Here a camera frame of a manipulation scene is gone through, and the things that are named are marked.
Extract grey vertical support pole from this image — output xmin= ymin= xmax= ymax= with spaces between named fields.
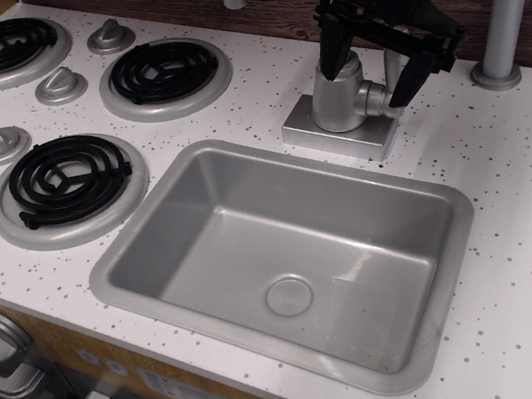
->
xmin=471 ymin=0 xmax=525 ymax=92

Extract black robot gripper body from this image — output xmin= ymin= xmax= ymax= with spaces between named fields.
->
xmin=315 ymin=0 xmax=466 ymax=74

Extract silver stove knob middle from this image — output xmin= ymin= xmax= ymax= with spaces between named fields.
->
xmin=35 ymin=67 xmax=88 ymax=106

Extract black coil burner front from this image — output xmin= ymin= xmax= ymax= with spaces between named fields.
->
xmin=0 ymin=134 xmax=149 ymax=251

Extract grey plastic sink basin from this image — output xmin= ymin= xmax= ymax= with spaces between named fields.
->
xmin=89 ymin=139 xmax=474 ymax=396

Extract black coil burner top left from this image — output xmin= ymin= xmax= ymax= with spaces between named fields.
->
xmin=0 ymin=17 xmax=72 ymax=91

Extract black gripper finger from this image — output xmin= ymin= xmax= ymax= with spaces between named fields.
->
xmin=319 ymin=15 xmax=354 ymax=81
xmin=389 ymin=53 xmax=432 ymax=109

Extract black coil burner top middle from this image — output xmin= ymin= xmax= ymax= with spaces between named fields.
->
xmin=99 ymin=37 xmax=233 ymax=123

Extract silver stove knob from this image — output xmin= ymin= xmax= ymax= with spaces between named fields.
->
xmin=35 ymin=67 xmax=88 ymax=106
xmin=86 ymin=19 xmax=136 ymax=55
xmin=0 ymin=126 xmax=31 ymax=166

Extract black coil burner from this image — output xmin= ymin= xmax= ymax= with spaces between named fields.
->
xmin=99 ymin=37 xmax=233 ymax=123
xmin=0 ymin=17 xmax=72 ymax=91
xmin=0 ymin=134 xmax=149 ymax=251

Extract silver stove knob lower left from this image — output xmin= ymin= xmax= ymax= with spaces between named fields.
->
xmin=0 ymin=126 xmax=31 ymax=166

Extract silver stove knob top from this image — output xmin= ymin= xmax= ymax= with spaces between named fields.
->
xmin=86 ymin=19 xmax=136 ymax=55

